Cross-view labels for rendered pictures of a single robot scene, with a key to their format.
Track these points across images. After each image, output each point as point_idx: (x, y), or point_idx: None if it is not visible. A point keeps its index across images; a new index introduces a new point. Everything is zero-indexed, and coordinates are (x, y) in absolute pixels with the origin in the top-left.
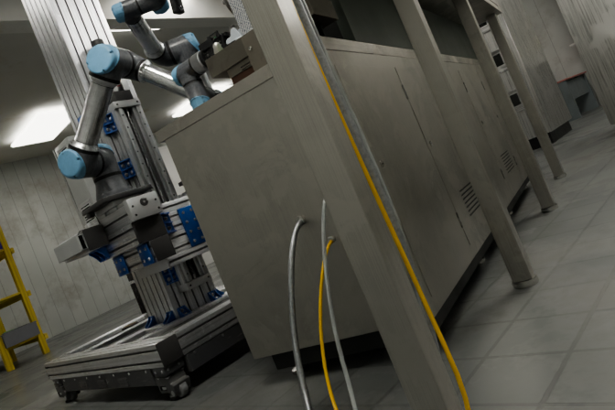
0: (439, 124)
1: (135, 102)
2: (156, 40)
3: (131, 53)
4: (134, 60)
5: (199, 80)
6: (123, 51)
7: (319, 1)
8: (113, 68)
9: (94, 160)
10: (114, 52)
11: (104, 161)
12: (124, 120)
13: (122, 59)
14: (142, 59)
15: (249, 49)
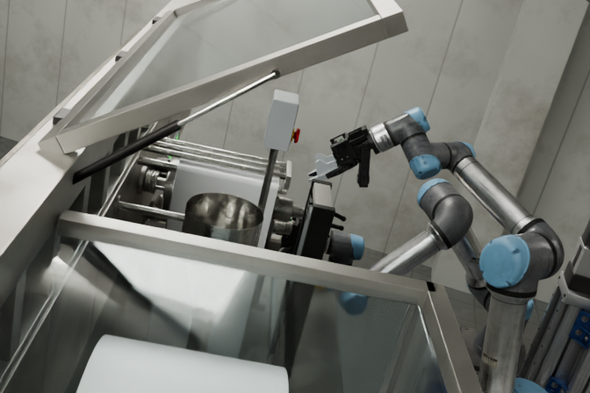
0: None
1: (564, 294)
2: (499, 217)
3: (454, 209)
4: (434, 215)
5: (328, 258)
6: (428, 198)
7: None
8: (421, 208)
9: (471, 290)
10: (419, 194)
11: (485, 304)
12: (550, 302)
13: (422, 205)
14: (434, 219)
15: None
